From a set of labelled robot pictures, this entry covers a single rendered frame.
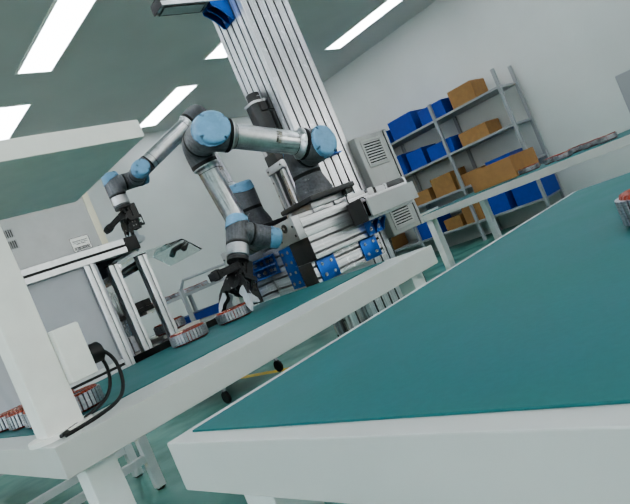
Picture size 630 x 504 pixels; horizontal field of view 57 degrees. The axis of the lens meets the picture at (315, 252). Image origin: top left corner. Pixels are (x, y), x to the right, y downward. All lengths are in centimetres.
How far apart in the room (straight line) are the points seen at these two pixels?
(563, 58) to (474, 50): 120
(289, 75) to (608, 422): 238
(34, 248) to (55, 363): 95
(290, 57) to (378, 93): 681
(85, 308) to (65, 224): 32
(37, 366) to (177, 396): 22
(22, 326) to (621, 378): 86
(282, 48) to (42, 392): 195
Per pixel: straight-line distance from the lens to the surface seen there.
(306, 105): 256
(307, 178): 221
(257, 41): 258
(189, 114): 269
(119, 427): 96
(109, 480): 100
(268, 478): 48
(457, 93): 807
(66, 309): 178
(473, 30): 854
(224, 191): 205
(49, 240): 195
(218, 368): 105
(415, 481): 37
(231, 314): 175
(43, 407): 100
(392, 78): 923
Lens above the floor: 87
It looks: 1 degrees down
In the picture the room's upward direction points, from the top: 23 degrees counter-clockwise
